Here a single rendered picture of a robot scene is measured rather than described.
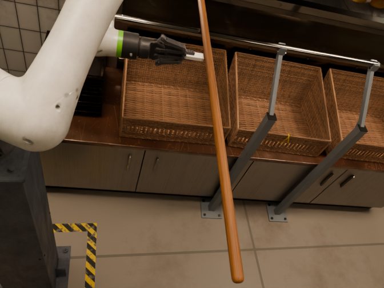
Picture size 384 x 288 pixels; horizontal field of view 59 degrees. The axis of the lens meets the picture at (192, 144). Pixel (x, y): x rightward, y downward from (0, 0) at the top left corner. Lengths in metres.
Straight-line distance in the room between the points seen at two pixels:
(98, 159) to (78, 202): 0.44
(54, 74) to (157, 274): 1.55
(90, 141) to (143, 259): 0.77
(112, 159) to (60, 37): 1.17
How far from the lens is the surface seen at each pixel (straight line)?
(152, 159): 1.83
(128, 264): 2.07
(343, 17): 2.09
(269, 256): 2.33
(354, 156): 2.22
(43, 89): 0.71
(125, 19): 1.43
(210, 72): 1.23
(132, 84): 1.99
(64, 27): 0.75
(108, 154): 1.81
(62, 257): 2.07
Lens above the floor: 1.97
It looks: 51 degrees down
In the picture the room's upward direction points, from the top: 23 degrees clockwise
